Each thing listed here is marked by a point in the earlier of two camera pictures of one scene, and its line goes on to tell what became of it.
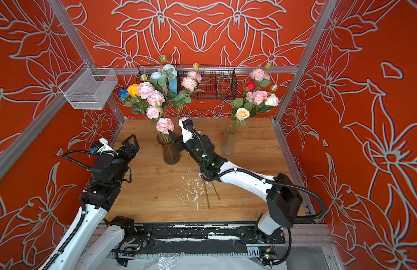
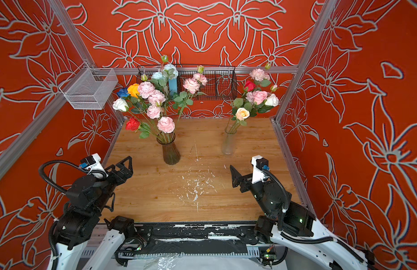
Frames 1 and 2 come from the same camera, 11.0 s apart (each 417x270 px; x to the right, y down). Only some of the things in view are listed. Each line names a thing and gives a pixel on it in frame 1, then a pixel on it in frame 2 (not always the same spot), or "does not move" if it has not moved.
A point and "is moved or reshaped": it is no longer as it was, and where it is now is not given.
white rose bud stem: x=207 y=193 to x=122 y=105
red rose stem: x=249 y=86 does not move
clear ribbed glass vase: x=229 y=140 does not move
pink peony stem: x=189 y=85 is moved or reshaped
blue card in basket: x=172 y=84 does not move
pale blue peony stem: x=169 y=71 does not move
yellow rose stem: x=133 y=90 does not move
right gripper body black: x=190 y=147 to x=258 y=190
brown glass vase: x=171 y=155 does not move
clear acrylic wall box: x=89 y=88 does not move
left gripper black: x=135 y=148 to x=122 y=178
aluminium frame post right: x=322 y=19 does not move
